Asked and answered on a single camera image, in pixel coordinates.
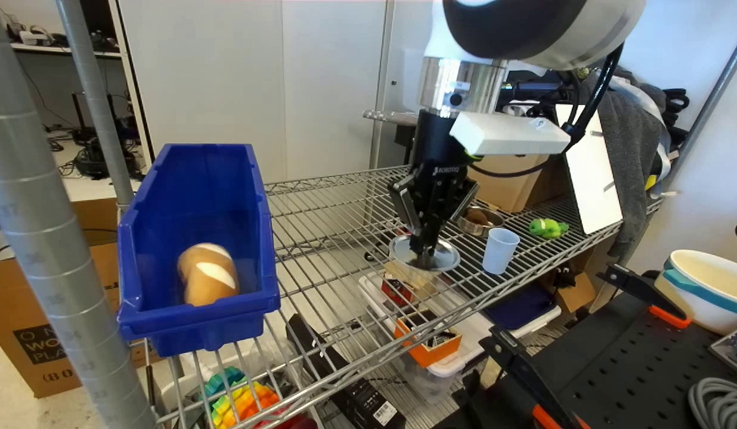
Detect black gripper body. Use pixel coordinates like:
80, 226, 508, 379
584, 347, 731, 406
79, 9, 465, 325
412, 108, 474, 193

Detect silver pot lid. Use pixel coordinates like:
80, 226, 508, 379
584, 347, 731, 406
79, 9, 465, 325
389, 234, 463, 277

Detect small silver metal dish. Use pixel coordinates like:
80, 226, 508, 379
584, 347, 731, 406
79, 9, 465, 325
463, 203, 505, 234

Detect brown cardboard box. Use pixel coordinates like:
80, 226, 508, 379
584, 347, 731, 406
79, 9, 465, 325
465, 153, 570, 214

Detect light blue plastic cup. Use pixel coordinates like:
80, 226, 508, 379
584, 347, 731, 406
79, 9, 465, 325
479, 226, 523, 277

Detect green toy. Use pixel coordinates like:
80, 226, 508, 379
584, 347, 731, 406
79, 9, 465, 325
526, 214, 572, 241

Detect dark blue flat box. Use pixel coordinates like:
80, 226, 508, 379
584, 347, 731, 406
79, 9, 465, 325
481, 284, 563, 336

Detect white plastic tray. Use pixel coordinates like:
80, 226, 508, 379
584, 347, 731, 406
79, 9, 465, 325
358, 269, 499, 381

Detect orange black device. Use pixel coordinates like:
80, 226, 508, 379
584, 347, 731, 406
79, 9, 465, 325
393, 316, 465, 370

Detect white flat board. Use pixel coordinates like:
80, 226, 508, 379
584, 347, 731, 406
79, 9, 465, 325
553, 102, 624, 236

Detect small brown box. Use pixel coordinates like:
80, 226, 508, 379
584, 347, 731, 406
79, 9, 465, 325
550, 269, 598, 316

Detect long black box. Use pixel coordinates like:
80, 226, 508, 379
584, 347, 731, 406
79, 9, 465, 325
283, 311, 408, 429

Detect grey jacket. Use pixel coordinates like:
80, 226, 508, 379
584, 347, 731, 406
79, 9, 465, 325
597, 74, 672, 258

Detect tan wooden toy bread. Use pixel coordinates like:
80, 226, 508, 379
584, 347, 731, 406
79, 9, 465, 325
173, 241, 244, 310

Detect blue plastic storage bin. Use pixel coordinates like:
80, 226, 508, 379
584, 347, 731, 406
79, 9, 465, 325
114, 141, 283, 360

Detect rainbow coloured toy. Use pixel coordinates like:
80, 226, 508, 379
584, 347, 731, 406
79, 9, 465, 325
203, 364, 283, 429

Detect white bowl teal stripe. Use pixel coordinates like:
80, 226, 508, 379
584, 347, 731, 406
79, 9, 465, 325
652, 247, 737, 336

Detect white background shelf unit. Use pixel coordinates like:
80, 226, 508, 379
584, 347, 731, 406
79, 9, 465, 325
0, 0, 158, 186

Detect grey tray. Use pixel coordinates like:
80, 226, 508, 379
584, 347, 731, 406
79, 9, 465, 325
709, 319, 737, 381

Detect large printed cardboard box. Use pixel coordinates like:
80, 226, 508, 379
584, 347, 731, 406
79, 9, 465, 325
0, 197, 148, 401

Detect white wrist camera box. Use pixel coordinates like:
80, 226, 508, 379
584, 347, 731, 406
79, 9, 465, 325
448, 110, 572, 158

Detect silver wire shelf rack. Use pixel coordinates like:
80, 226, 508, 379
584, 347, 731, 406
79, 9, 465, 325
143, 163, 666, 429

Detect chrome shelf post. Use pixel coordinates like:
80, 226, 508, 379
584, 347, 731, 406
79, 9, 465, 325
368, 0, 397, 168

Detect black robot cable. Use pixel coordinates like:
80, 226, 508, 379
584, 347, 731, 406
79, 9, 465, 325
467, 46, 624, 182

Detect black clamp orange handle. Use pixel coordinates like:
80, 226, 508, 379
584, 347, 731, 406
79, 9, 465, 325
597, 263, 693, 332
476, 326, 593, 429

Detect thin grey shelf post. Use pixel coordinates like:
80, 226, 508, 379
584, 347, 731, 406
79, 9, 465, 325
54, 0, 139, 213

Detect grey coiled cable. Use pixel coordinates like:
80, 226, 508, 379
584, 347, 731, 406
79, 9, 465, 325
684, 373, 737, 429

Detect thick grey shelf post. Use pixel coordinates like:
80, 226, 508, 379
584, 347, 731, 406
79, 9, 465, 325
0, 0, 159, 429

